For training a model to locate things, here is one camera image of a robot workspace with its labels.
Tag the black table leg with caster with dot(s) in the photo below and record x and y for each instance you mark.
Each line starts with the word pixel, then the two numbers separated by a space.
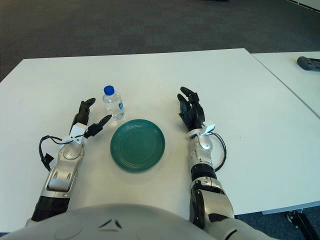
pixel 300 220

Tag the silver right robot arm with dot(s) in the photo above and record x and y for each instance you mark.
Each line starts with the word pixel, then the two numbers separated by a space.
pixel 207 195

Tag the green round plate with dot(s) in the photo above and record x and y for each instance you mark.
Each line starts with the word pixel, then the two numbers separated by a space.
pixel 137 147

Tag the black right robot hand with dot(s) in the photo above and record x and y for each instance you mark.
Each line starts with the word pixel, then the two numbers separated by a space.
pixel 195 115

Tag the grey robot torso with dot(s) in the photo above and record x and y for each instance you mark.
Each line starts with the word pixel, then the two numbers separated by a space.
pixel 112 225

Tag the white neighbouring table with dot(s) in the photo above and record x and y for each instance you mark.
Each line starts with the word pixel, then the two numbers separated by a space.
pixel 287 75

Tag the grey handheld controller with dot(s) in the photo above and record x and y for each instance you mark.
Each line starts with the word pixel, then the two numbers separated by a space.
pixel 308 63

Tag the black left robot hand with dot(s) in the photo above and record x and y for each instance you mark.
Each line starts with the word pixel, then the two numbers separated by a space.
pixel 82 116

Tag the clear bottle with blue cap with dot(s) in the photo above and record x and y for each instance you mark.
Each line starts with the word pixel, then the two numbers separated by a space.
pixel 113 105

